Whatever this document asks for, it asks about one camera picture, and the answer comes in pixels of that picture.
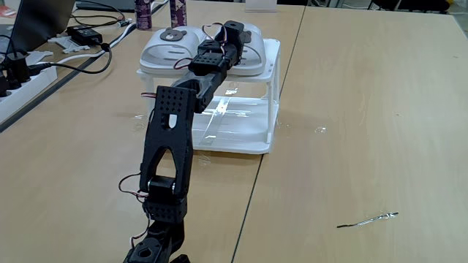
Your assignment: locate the white bear slipper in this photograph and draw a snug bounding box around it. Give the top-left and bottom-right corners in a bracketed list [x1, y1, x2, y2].
[140, 26, 208, 76]
[226, 22, 267, 77]

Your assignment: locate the white plastic box shelf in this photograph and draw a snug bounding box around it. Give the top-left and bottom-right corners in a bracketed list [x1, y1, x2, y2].
[137, 38, 282, 155]

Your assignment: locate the purple drink can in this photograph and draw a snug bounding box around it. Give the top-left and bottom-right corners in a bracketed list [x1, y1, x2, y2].
[134, 0, 154, 31]
[169, 0, 189, 29]

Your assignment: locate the black power adapter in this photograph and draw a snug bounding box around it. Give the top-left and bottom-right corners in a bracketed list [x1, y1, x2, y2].
[67, 24, 104, 47]

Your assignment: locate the white printed plastic part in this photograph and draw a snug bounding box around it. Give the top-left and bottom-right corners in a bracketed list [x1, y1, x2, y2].
[47, 35, 91, 55]

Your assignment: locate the black chair base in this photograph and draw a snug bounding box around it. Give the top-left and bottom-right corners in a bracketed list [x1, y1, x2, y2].
[367, 0, 451, 14]

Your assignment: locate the black laptop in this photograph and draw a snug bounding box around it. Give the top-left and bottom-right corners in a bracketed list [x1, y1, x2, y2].
[7, 0, 77, 55]

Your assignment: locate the white power strip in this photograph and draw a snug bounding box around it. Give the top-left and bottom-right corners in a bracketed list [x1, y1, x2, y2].
[0, 65, 59, 125]

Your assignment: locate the black plug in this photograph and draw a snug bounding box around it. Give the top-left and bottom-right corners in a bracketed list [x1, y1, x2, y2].
[0, 50, 33, 94]

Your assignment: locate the white cable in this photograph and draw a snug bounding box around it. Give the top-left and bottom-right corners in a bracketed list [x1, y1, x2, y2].
[54, 21, 137, 65]

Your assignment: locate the black power cable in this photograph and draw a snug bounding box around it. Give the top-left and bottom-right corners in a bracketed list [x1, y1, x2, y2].
[27, 42, 113, 75]

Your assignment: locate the thin metal wire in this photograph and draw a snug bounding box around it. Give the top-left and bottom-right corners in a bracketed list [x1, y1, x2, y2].
[336, 211, 399, 229]

